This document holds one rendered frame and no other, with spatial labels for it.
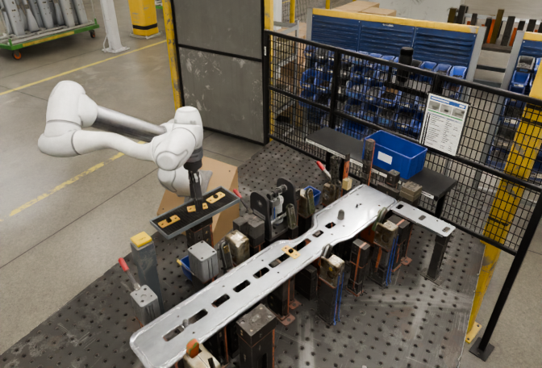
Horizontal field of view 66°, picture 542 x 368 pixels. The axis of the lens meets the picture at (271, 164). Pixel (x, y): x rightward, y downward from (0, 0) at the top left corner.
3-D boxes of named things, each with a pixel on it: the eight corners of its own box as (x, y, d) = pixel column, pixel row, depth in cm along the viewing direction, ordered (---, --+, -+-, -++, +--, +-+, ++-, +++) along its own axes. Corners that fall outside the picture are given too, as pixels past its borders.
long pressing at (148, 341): (158, 384, 130) (157, 382, 129) (123, 338, 143) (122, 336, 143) (400, 202, 212) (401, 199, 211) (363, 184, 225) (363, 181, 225)
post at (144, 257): (153, 328, 181) (137, 251, 158) (144, 318, 186) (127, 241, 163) (168, 318, 185) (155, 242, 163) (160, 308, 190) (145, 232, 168)
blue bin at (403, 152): (406, 180, 221) (411, 158, 215) (360, 158, 241) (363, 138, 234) (423, 169, 231) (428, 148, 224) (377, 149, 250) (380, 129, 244)
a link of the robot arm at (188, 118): (181, 137, 168) (169, 153, 157) (177, 101, 160) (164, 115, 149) (207, 140, 167) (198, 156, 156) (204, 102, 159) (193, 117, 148)
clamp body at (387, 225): (382, 291, 199) (393, 235, 181) (361, 278, 207) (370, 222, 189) (393, 282, 205) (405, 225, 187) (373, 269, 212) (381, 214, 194)
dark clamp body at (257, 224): (256, 295, 197) (254, 232, 177) (238, 280, 205) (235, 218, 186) (272, 283, 203) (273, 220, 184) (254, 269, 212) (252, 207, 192)
